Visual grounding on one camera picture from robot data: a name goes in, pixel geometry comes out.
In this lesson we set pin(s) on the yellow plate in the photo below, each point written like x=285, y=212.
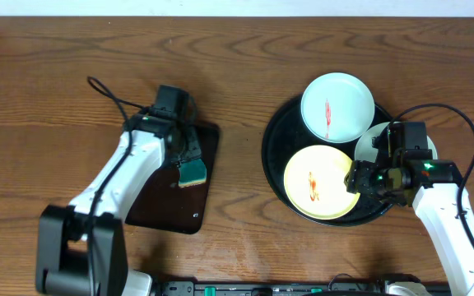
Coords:
x=314, y=182

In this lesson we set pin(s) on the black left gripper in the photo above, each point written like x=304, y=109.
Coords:
x=192, y=152

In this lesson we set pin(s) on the black round tray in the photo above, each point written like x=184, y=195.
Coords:
x=285, y=135

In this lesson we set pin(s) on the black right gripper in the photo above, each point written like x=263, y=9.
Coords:
x=357, y=179

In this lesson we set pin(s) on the green yellow sponge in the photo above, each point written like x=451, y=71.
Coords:
x=192, y=173

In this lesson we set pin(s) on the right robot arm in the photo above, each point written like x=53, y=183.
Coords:
x=433, y=188

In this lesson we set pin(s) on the light green plate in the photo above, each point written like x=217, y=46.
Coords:
x=337, y=107
x=364, y=149

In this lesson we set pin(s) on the black rectangular tray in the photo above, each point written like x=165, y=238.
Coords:
x=163, y=204

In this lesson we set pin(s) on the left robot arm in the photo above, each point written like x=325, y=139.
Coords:
x=81, y=247

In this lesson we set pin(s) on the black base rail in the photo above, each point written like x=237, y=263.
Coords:
x=189, y=288

